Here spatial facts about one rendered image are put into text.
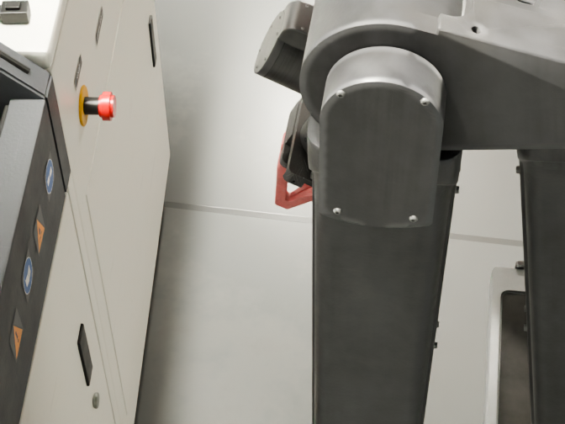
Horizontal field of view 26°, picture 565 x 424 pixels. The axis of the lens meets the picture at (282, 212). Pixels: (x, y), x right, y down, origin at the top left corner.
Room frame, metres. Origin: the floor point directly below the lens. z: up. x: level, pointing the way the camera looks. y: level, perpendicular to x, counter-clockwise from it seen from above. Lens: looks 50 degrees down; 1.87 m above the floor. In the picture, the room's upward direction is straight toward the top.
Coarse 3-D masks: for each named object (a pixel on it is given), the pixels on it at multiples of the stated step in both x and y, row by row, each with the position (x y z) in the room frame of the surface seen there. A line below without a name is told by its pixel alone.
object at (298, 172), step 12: (300, 108) 0.79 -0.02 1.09; (300, 120) 0.78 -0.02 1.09; (300, 132) 0.76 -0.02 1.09; (300, 144) 0.75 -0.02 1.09; (288, 156) 0.74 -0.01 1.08; (300, 156) 0.73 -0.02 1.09; (288, 168) 0.72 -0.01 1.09; (300, 168) 0.72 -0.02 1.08; (288, 180) 0.71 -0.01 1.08; (300, 180) 0.71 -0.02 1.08
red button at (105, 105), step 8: (80, 96) 1.08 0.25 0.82; (104, 96) 1.09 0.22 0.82; (112, 96) 1.09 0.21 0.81; (80, 104) 1.07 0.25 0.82; (88, 104) 1.08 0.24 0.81; (96, 104) 1.08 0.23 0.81; (104, 104) 1.08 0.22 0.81; (112, 104) 1.08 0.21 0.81; (80, 112) 1.06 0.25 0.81; (88, 112) 1.08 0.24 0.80; (96, 112) 1.08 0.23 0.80; (104, 112) 1.07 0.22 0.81; (112, 112) 1.07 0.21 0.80; (80, 120) 1.06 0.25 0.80; (104, 120) 1.07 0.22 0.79
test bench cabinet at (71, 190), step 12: (72, 180) 0.98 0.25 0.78; (72, 192) 0.97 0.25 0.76; (72, 204) 0.97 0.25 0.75; (84, 252) 0.97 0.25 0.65; (84, 264) 0.96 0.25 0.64; (96, 300) 0.98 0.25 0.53; (96, 312) 0.97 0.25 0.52; (96, 324) 0.96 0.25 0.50; (108, 372) 0.98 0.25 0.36; (108, 384) 0.97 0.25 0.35
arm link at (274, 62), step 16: (288, 16) 0.76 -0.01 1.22; (304, 16) 0.76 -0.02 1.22; (272, 32) 0.77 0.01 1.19; (288, 32) 0.75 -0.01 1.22; (304, 32) 0.75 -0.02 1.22; (272, 48) 0.74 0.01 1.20; (288, 48) 0.75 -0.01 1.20; (304, 48) 0.75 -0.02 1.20; (256, 64) 0.76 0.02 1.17; (272, 64) 0.74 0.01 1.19; (288, 64) 0.74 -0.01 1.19; (272, 80) 0.74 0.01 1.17; (288, 80) 0.74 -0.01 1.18
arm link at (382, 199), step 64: (384, 64) 0.28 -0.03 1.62; (320, 128) 0.28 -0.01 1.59; (384, 128) 0.27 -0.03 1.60; (320, 192) 0.28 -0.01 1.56; (384, 192) 0.27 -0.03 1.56; (448, 192) 0.30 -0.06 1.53; (320, 256) 0.31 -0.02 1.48; (384, 256) 0.30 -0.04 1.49; (320, 320) 0.31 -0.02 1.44; (384, 320) 0.30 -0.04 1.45; (320, 384) 0.31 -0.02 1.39; (384, 384) 0.30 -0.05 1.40
